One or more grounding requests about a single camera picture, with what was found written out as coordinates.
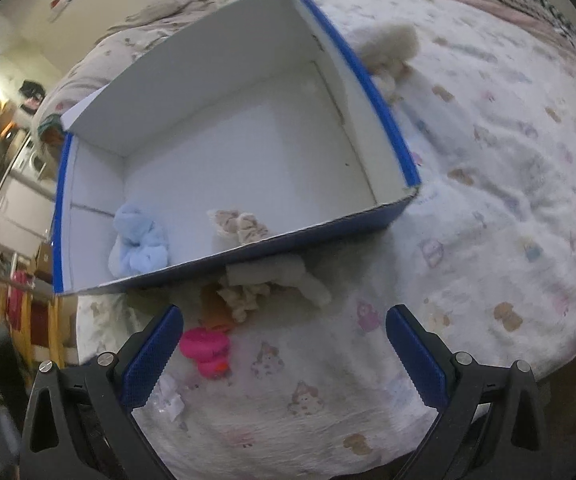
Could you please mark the blue and white cardboard box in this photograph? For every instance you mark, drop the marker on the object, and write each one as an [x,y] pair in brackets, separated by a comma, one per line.
[248,160]

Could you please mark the white cabinet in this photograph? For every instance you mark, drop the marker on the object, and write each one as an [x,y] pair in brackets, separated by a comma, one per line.
[13,200]

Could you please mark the light blue fluffy cloth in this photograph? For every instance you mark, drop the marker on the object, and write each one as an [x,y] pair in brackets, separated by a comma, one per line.
[140,242]

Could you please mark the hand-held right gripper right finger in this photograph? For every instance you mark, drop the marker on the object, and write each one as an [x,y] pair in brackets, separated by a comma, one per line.
[420,355]

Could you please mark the white fluffy sock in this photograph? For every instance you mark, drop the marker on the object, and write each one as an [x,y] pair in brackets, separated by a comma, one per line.
[288,275]

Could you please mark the crumpled white wrapper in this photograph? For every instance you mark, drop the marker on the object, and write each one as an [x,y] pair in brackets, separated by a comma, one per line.
[170,400]

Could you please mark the yellow wooden chair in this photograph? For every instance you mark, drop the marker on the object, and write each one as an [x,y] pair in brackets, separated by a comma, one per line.
[20,315]

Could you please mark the cream fluffy plush toy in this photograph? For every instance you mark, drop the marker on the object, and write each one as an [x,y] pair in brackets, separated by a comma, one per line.
[392,52]

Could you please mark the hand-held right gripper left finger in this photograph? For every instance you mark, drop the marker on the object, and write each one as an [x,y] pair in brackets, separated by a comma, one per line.
[150,357]

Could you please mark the beige patterned soft cloth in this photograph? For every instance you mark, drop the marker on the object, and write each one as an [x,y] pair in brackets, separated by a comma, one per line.
[238,226]

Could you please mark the printed fleece blanket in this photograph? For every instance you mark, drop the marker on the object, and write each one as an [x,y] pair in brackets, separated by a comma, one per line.
[367,310]

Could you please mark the pink plush toy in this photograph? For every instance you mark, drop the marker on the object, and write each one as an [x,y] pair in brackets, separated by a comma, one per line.
[207,349]

